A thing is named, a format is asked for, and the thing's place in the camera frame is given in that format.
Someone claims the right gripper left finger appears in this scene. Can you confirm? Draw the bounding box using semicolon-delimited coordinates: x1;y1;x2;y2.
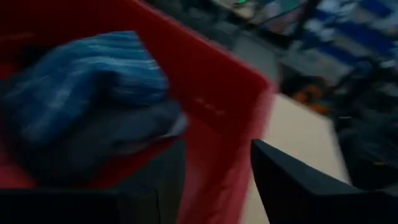
119;139;188;224

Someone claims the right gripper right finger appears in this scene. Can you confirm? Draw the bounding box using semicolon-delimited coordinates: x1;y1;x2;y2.
250;139;356;224

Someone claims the dark grey garment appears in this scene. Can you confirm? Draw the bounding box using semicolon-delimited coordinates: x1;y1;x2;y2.
18;99;189;187

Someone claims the blue plaid cloth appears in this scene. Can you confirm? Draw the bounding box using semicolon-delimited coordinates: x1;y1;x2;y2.
1;30;170;147

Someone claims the red plastic laundry bin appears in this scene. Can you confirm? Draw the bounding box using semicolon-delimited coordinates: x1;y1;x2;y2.
0;0;276;224

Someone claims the light orange desk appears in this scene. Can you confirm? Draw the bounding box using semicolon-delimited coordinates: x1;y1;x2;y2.
241;93;352;224

